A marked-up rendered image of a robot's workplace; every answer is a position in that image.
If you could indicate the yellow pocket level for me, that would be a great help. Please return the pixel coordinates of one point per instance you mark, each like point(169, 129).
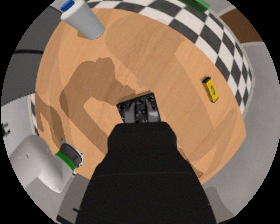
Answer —
point(210, 89)

